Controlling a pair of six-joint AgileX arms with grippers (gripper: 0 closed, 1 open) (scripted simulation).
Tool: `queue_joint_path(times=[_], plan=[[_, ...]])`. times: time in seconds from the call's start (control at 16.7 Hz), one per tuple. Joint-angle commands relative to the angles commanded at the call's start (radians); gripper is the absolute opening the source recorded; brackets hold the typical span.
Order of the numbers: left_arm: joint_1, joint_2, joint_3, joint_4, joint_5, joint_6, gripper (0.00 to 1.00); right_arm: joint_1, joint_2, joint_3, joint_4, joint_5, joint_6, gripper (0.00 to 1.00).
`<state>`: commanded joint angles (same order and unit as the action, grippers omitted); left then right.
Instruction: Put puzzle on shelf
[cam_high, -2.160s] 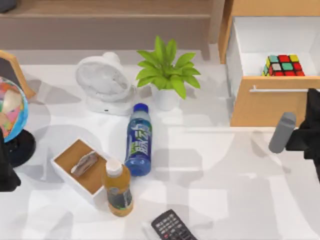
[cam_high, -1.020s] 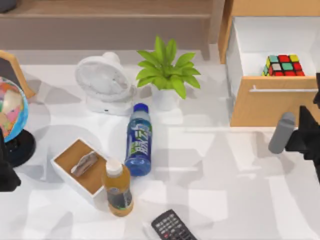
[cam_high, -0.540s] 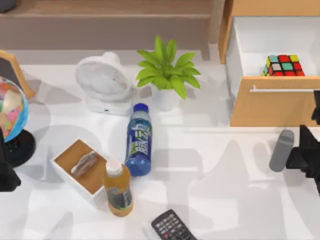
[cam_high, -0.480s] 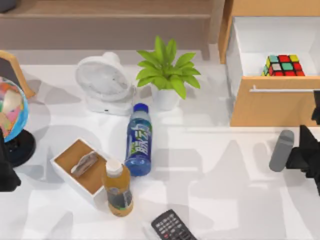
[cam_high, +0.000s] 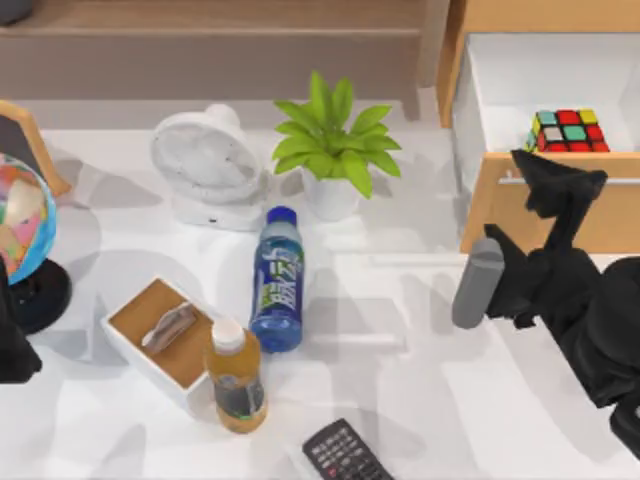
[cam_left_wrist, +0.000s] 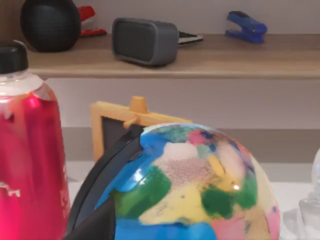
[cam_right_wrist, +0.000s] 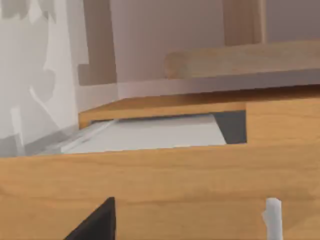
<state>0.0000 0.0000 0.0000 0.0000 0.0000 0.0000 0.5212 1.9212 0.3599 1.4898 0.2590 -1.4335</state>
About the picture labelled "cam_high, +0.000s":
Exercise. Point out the orange bottle with white cap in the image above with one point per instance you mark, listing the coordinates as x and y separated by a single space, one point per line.
236 380

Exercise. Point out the multicoloured puzzle cube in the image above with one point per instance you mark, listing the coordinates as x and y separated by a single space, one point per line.
570 132

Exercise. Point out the blue bottle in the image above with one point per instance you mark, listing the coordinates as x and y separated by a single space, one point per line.
277 280

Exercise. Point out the colourful globe on black base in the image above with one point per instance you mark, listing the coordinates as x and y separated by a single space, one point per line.
22 215

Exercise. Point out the wooden framed blackboard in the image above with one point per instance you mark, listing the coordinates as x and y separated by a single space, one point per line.
35 145

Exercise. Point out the pale grey rounded box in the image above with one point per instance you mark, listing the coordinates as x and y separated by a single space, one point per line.
475 285

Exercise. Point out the white desk fan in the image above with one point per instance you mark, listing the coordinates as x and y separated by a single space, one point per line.
202 160

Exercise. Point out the pale wooden cabinet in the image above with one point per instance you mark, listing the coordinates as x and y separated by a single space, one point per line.
525 15

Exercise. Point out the wooden stepped shelf unit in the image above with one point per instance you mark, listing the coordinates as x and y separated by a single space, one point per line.
210 55

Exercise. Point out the pale wooden drawer front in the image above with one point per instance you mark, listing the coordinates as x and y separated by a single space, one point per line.
495 220

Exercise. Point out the green plant in white pot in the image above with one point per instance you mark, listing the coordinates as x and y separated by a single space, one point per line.
332 145

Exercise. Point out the dark grey round object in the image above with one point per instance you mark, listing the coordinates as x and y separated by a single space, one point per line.
12 9

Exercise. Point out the white and wooden tissue box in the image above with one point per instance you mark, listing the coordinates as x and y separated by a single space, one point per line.
135 325

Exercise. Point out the black calculator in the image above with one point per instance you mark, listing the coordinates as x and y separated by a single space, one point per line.
345 455

